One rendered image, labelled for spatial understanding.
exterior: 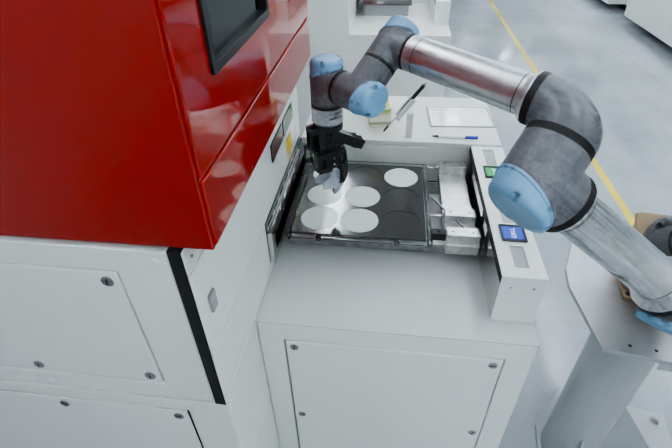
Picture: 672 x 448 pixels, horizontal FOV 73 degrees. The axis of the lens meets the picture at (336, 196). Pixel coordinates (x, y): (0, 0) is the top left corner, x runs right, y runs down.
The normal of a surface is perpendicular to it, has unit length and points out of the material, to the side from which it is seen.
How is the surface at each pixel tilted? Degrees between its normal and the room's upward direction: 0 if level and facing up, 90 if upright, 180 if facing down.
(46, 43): 90
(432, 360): 90
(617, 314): 0
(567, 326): 0
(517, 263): 0
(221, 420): 90
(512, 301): 90
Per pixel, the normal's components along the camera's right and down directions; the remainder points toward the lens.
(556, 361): -0.02, -0.81
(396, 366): -0.12, 0.58
